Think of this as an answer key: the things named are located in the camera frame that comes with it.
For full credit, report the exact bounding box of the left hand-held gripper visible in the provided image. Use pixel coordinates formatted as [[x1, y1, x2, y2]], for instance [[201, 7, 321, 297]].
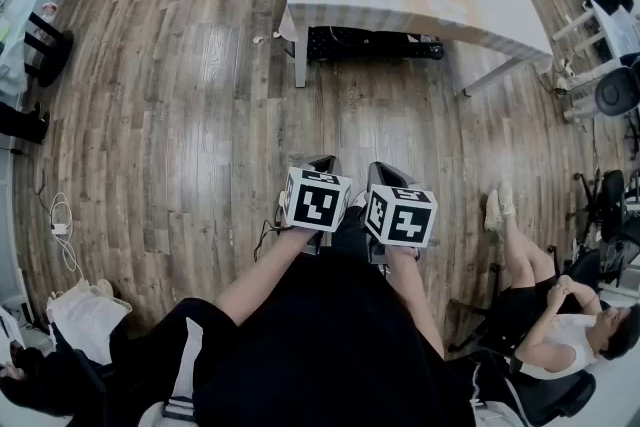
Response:
[[278, 154, 354, 257]]

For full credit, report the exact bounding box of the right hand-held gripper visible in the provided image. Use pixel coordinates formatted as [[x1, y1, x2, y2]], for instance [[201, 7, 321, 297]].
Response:
[[363, 160, 439, 266]]

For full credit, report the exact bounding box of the person's left forearm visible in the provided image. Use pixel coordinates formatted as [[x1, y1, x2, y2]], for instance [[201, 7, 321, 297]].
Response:
[[213, 228, 327, 327]]

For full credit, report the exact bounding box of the person's right forearm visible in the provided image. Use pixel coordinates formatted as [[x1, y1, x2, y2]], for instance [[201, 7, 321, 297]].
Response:
[[387, 247, 446, 361]]

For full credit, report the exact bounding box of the person's black clothing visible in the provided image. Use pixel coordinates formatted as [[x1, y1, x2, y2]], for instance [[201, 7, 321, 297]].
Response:
[[99, 207, 476, 427]]

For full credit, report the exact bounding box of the black dotted bag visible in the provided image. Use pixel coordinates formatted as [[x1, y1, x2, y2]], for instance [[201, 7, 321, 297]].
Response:
[[305, 25, 445, 64]]

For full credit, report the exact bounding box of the black office chair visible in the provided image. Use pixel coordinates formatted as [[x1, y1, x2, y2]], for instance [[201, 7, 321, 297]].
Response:
[[572, 169, 640, 286], [447, 297, 599, 427]]

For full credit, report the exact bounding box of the black round stool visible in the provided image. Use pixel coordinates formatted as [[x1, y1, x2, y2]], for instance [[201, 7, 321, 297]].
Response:
[[594, 67, 640, 119]]

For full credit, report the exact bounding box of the white tote bag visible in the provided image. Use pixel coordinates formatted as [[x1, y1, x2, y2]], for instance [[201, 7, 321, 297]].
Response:
[[47, 279, 132, 366]]

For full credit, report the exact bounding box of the white desk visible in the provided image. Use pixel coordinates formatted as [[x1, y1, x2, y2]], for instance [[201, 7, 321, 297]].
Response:
[[552, 2, 640, 89]]

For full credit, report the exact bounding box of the white charger with cable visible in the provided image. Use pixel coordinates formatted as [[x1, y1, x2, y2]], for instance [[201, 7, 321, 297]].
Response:
[[49, 192, 86, 274]]

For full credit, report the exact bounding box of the white table black pedestal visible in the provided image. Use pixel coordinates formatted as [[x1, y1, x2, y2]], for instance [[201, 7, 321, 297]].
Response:
[[0, 0, 75, 96]]

